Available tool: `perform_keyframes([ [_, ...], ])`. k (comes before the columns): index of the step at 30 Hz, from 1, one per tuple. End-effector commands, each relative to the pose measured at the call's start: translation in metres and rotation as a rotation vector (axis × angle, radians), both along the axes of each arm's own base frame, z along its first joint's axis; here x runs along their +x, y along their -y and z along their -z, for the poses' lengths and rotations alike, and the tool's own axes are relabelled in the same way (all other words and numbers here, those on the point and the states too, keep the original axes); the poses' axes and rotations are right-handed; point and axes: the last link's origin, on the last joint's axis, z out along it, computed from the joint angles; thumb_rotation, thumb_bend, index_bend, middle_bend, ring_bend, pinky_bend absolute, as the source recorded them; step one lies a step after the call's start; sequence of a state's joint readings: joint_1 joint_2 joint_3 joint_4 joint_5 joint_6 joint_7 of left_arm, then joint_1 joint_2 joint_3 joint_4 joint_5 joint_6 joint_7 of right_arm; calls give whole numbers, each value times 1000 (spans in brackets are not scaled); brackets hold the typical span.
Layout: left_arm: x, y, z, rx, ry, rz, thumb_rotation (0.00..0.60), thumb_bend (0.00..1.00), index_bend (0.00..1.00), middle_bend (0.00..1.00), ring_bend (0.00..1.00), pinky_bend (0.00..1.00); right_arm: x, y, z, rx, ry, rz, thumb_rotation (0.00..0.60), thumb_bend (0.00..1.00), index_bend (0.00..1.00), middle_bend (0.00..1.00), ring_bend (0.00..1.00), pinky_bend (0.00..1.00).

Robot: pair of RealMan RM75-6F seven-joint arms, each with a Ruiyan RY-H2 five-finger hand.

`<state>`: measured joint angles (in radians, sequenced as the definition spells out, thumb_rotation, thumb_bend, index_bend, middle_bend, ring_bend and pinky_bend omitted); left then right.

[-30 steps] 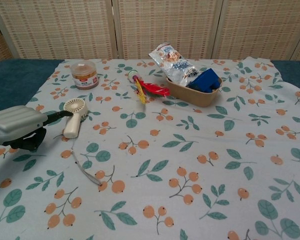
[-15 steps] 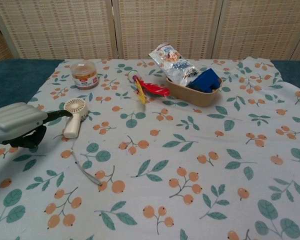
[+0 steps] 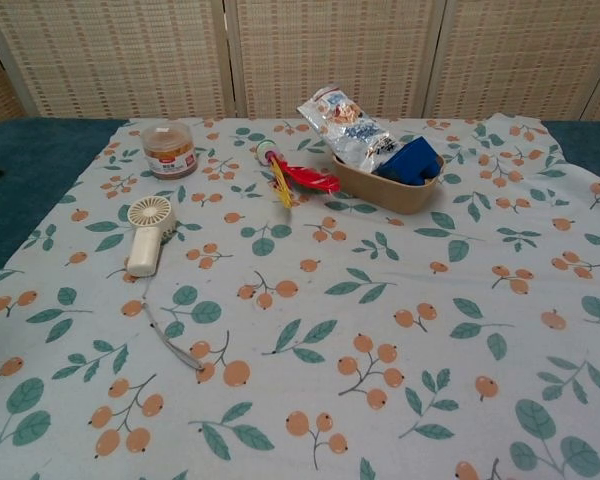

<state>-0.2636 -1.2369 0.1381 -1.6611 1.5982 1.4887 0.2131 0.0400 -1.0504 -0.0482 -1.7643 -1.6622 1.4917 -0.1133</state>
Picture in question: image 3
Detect cream handheld fan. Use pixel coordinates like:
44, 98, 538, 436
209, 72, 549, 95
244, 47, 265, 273
125, 195, 174, 279

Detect red yellow feather shuttlecock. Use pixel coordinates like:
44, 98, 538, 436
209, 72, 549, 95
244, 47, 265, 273
255, 140, 343, 209

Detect floral white tablecloth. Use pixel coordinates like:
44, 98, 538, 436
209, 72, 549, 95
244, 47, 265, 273
0, 115, 600, 480

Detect brown paper tray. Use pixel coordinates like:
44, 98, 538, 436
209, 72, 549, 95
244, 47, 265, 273
331, 148, 447, 216

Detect silver snack bag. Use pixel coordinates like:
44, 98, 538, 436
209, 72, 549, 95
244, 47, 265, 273
295, 85, 407, 177

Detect blue packet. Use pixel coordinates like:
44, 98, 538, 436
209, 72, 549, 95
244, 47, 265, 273
371, 136, 444, 188

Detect clear snack jar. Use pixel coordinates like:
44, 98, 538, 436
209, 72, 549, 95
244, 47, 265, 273
141, 124, 200, 182

